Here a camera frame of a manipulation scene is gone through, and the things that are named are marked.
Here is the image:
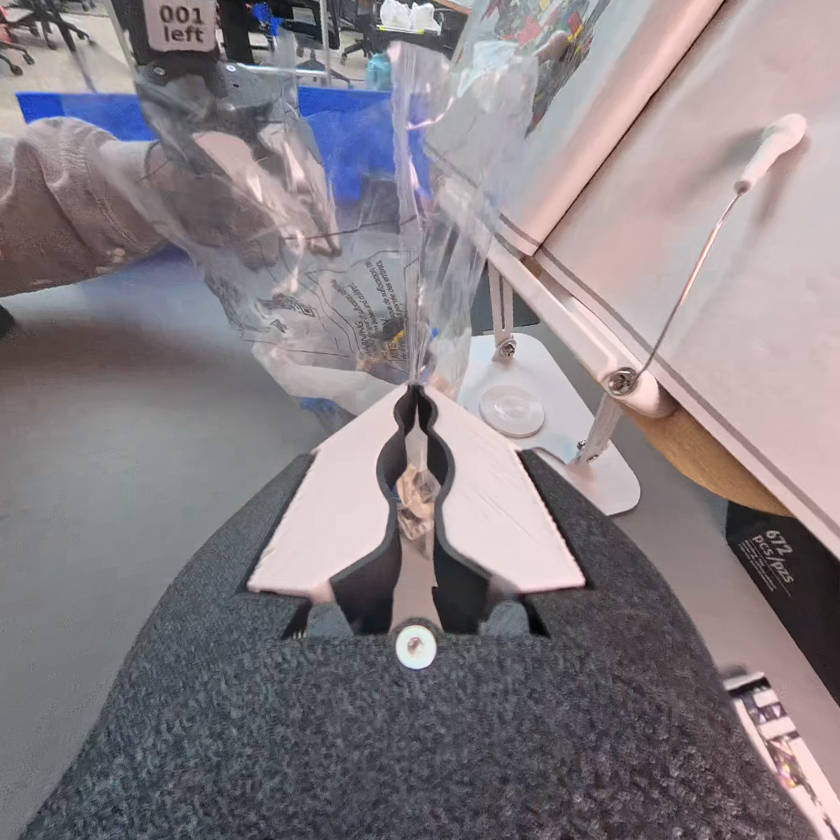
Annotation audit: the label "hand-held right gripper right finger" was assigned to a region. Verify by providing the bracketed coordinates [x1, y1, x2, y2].
[419, 384, 586, 634]

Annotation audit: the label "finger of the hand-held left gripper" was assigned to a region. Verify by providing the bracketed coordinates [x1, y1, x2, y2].
[190, 129, 338, 258]
[261, 123, 343, 255]

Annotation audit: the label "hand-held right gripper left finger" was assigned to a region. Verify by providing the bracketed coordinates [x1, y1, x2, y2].
[247, 384, 418, 634]

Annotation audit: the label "clear printed plastic bag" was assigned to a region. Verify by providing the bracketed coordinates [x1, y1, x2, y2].
[134, 39, 546, 542]

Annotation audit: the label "instruction booklet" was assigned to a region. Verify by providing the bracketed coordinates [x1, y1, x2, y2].
[427, 0, 840, 559]

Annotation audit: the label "person's left forearm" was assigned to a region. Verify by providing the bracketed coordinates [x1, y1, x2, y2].
[0, 117, 191, 298]

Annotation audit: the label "black office chair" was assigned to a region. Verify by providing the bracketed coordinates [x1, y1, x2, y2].
[20, 0, 96, 56]

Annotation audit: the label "white tray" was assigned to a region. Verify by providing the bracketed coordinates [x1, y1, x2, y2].
[456, 252, 677, 516]

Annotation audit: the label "white plastic bags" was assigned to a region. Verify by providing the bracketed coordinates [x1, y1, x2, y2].
[379, 0, 442, 32]

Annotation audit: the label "wooden board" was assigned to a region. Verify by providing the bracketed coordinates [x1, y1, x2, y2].
[630, 407, 791, 519]

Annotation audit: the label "black set box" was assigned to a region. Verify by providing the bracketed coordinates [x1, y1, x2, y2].
[725, 502, 840, 690]

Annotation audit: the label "wire page holder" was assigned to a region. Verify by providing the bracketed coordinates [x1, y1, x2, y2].
[607, 115, 809, 398]

